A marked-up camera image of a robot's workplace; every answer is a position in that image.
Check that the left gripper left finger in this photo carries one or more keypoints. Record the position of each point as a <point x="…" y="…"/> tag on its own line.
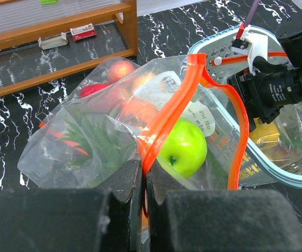
<point x="104" y="218"/>

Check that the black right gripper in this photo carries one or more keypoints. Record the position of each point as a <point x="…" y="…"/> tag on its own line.
<point x="266" y="92"/>

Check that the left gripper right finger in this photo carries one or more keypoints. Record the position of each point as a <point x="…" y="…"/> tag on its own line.
<point x="218" y="220"/>

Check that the green lime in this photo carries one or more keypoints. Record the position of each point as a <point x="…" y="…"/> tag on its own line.
<point x="185" y="149"/>

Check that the orange fruit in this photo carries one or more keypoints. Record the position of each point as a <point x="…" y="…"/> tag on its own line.
<point x="138" y="111"/>

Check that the red bell pepper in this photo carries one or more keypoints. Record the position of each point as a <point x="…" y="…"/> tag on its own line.
<point x="90" y="89"/>

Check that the small orange pineapple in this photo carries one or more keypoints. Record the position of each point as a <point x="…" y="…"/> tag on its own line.
<point x="95" y="140"/>

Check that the yellow orange peach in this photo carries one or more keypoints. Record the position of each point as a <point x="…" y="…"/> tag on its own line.
<point x="142" y="79"/>

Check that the clear orange-zip bag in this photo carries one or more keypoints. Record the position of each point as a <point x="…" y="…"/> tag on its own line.
<point x="114" y="97"/>

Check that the pink peach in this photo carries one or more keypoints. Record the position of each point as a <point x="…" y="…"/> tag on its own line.
<point x="119" y="70"/>

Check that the yellow bell pepper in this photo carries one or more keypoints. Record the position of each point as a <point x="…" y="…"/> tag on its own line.
<point x="265" y="136"/>

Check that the light blue plastic basket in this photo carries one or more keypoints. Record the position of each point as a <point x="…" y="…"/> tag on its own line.
<point x="256" y="168"/>

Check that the small red box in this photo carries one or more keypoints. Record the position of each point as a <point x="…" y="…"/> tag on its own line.
<point x="83" y="32"/>

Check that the small white box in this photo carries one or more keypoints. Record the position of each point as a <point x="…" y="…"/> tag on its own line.
<point x="53" y="41"/>

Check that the wooden shelf rack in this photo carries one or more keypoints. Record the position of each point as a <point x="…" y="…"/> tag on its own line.
<point x="23" y="64"/>

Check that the green white pen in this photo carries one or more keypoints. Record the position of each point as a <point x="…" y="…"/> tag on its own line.
<point x="48" y="1"/>

